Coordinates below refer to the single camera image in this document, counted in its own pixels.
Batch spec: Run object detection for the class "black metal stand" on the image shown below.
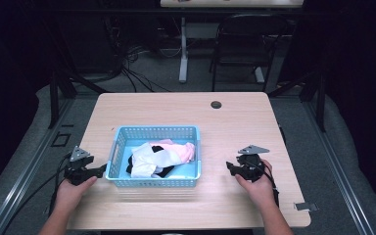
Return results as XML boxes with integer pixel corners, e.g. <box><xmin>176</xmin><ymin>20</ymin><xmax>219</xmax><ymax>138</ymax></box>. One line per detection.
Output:
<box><xmin>267</xmin><ymin>67</ymin><xmax>328</xmax><ymax>133</ymax></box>
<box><xmin>46</xmin><ymin>48</ymin><xmax>111</xmax><ymax>130</ymax></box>

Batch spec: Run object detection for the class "black folding chair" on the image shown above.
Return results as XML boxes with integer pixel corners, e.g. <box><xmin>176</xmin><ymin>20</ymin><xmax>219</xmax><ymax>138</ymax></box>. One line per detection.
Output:
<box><xmin>209</xmin><ymin>13</ymin><xmax>290</xmax><ymax>93</ymax></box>

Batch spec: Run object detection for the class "person's left hand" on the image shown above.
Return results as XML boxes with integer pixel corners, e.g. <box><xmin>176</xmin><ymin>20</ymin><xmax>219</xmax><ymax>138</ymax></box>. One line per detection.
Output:
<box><xmin>54</xmin><ymin>175</ymin><xmax>98</xmax><ymax>213</ymax></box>

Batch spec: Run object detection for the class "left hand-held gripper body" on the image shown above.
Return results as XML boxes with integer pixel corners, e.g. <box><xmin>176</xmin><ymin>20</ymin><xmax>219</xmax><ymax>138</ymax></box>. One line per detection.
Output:
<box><xmin>64</xmin><ymin>145</ymin><xmax>95</xmax><ymax>186</ymax></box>

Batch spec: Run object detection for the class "bundle of floor cables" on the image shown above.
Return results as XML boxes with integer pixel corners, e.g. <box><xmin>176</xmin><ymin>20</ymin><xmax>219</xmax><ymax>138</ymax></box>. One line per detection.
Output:
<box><xmin>102</xmin><ymin>16</ymin><xmax>184</xmax><ymax>94</ymax></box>

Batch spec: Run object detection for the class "aluminium floor rail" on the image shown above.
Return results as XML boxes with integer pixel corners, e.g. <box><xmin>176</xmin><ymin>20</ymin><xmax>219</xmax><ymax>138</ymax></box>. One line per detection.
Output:
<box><xmin>0</xmin><ymin>97</ymin><xmax>76</xmax><ymax>235</ymax></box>
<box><xmin>302</xmin><ymin>101</ymin><xmax>376</xmax><ymax>235</ymax></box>

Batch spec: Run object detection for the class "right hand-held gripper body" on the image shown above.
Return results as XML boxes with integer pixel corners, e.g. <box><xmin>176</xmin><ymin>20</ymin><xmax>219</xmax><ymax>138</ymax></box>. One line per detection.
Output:
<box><xmin>236</xmin><ymin>144</ymin><xmax>271</xmax><ymax>183</ymax></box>

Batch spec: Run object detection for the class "white-legged desk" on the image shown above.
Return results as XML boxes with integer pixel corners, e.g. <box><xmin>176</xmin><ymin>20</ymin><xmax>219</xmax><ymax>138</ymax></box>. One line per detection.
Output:
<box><xmin>160</xmin><ymin>0</ymin><xmax>306</xmax><ymax>84</ymax></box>

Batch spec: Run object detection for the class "pink cloth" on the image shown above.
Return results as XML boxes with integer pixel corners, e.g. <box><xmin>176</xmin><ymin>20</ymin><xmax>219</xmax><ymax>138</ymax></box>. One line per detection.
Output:
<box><xmin>149</xmin><ymin>138</ymin><xmax>197</xmax><ymax>165</ymax></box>

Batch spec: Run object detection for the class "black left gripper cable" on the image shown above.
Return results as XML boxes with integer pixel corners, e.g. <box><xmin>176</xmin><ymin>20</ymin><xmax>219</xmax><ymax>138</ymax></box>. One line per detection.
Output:
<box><xmin>0</xmin><ymin>152</ymin><xmax>73</xmax><ymax>235</ymax></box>

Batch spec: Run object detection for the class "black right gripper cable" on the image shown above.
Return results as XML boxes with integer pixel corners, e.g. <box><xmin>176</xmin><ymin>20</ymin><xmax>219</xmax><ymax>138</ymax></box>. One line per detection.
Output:
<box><xmin>252</xmin><ymin>161</ymin><xmax>281</xmax><ymax>209</ymax></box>

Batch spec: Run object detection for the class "light blue plastic basket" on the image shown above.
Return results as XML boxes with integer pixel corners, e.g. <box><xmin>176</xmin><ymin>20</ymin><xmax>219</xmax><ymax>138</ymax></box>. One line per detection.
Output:
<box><xmin>105</xmin><ymin>125</ymin><xmax>203</xmax><ymax>189</ymax></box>

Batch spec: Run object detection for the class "person's right hand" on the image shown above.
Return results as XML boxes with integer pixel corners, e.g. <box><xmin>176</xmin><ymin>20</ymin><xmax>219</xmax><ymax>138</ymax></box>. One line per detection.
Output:
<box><xmin>234</xmin><ymin>159</ymin><xmax>277</xmax><ymax>211</ymax></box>

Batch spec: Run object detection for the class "white cloth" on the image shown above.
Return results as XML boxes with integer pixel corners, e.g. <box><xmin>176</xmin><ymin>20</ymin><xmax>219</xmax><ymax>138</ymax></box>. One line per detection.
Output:
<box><xmin>130</xmin><ymin>142</ymin><xmax>186</xmax><ymax>179</ymax></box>

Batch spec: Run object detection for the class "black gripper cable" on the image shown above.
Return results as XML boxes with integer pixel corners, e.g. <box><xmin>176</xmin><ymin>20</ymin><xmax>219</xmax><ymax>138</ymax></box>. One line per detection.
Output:
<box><xmin>0</xmin><ymin>152</ymin><xmax>73</xmax><ymax>235</ymax></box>
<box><xmin>252</xmin><ymin>161</ymin><xmax>281</xmax><ymax>209</ymax></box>

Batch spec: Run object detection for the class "black cloth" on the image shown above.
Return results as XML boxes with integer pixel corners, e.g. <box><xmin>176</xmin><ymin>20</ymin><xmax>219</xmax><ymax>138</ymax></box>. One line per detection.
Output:
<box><xmin>125</xmin><ymin>145</ymin><xmax>176</xmax><ymax>179</ymax></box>

